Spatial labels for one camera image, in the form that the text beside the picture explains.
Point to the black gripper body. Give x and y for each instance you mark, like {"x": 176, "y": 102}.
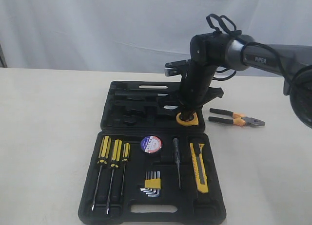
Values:
{"x": 194, "y": 88}

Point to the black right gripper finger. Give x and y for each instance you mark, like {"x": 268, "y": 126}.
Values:
{"x": 187, "y": 112}

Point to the yellow tape measure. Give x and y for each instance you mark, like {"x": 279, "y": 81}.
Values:
{"x": 192, "y": 122}

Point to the black electrical tape roll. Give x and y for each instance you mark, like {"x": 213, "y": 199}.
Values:
{"x": 151, "y": 145}

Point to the pliers black orange handles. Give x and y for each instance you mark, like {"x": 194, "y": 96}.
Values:
{"x": 237, "y": 119}

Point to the yellow black utility knife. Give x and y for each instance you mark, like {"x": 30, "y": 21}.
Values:
{"x": 198, "y": 166}

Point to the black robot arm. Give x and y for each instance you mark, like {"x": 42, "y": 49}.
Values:
{"x": 214, "y": 50}

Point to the black plastic tool case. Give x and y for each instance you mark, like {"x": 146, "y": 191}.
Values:
{"x": 186, "y": 205}

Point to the clear voltage tester screwdriver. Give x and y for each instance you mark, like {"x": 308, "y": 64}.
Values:
{"x": 177, "y": 159}

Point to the small yellow black screwdriver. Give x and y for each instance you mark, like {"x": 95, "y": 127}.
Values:
{"x": 125, "y": 159}

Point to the medium yellow black screwdriver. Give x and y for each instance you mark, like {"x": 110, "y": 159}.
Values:
{"x": 115, "y": 164}

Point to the hex key set yellow holder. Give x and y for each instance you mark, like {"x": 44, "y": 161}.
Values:
{"x": 152, "y": 184}

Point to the large yellow black screwdriver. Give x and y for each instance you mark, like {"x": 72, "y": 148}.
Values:
{"x": 103, "y": 160}

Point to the white backdrop curtain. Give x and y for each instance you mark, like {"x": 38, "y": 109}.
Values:
{"x": 135, "y": 35}

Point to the adjustable wrench black handle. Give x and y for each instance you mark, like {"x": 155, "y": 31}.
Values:
{"x": 136, "y": 104}

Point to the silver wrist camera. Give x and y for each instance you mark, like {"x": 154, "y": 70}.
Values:
{"x": 176, "y": 68}

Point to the claw hammer black handle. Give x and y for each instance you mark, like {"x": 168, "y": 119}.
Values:
{"x": 137, "y": 95}

